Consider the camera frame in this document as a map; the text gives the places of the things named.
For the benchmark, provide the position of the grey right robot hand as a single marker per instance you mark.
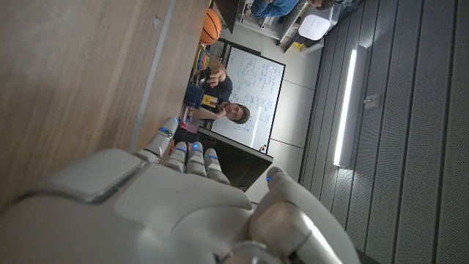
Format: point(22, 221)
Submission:
point(165, 216)

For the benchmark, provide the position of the black monitor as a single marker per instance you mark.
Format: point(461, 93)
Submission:
point(238, 161)

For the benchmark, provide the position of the dark blue container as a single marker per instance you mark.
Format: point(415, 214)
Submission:
point(193, 96)

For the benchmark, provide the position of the person in dark shirt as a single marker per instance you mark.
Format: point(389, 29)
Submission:
point(221, 89)

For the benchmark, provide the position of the rainbow striped toy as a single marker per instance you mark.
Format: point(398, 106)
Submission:
point(202, 60)

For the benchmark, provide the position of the orange basketball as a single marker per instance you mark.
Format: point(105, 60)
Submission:
point(211, 27)

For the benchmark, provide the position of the long ceiling light fixture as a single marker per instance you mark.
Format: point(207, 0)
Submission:
point(344, 110)

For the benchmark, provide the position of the black flat panel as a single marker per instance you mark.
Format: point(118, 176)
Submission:
point(227, 12)

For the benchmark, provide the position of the white shelving unit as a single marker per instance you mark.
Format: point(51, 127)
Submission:
point(271, 29)

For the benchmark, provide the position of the person in blue top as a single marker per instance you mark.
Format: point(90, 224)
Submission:
point(275, 7)

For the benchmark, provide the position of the small grey ceiling sensor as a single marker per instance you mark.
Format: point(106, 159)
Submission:
point(372, 101)

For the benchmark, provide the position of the white box-shaped appliance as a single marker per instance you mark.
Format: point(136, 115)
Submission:
point(315, 23)

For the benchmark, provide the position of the whiteboard with black frame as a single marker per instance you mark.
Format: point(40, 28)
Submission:
point(256, 80)

